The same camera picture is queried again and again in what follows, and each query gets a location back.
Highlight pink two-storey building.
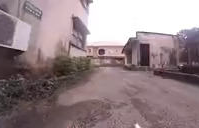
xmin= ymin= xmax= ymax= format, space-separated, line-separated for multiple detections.
xmin=85 ymin=41 xmax=127 ymax=67

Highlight green bushes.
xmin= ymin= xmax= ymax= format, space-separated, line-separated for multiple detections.
xmin=0 ymin=54 xmax=93 ymax=116

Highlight grey worn paved road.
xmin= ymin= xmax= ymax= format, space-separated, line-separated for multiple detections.
xmin=0 ymin=66 xmax=199 ymax=128

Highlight small grey concrete building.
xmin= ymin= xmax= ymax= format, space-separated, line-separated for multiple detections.
xmin=121 ymin=31 xmax=180 ymax=70

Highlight stained beige building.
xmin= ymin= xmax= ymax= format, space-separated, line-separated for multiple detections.
xmin=0 ymin=0 xmax=94 ymax=86

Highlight dark trees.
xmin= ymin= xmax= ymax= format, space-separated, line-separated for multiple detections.
xmin=177 ymin=23 xmax=199 ymax=66

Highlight white air conditioner unit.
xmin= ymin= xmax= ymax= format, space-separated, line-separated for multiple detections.
xmin=0 ymin=3 xmax=33 ymax=52

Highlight low dark wall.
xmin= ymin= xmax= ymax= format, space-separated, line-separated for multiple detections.
xmin=153 ymin=68 xmax=199 ymax=87

